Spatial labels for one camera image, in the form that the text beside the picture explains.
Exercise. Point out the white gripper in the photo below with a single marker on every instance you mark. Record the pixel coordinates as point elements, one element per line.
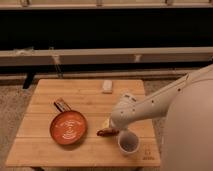
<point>119,118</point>

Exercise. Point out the dark red pepper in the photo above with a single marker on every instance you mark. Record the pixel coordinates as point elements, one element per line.
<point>107,132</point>

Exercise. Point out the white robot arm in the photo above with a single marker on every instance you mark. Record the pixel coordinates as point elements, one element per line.
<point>187,106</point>

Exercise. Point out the small white block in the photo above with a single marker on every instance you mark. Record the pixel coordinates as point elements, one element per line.
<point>107,86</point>

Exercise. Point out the orange frying pan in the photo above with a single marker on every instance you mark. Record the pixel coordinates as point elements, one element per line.
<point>69,126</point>

